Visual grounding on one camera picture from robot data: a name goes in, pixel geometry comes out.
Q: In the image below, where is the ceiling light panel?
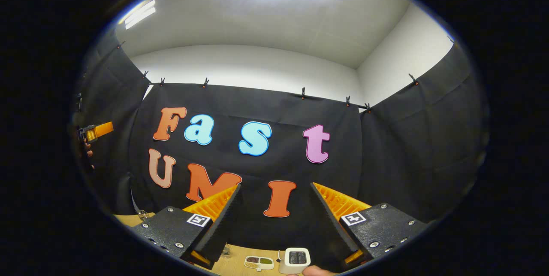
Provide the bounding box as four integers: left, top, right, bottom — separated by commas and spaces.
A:
124, 0, 157, 30

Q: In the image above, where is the white toaster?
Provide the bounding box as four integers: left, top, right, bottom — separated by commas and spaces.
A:
279, 248, 311, 275

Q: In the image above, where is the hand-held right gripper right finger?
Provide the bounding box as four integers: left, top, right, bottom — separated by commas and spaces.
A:
309, 182, 431, 268

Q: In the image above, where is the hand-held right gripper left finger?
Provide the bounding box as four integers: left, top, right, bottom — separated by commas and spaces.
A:
131, 183, 243, 270

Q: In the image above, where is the white divided dish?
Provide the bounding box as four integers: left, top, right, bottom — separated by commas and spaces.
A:
244, 255, 275, 272

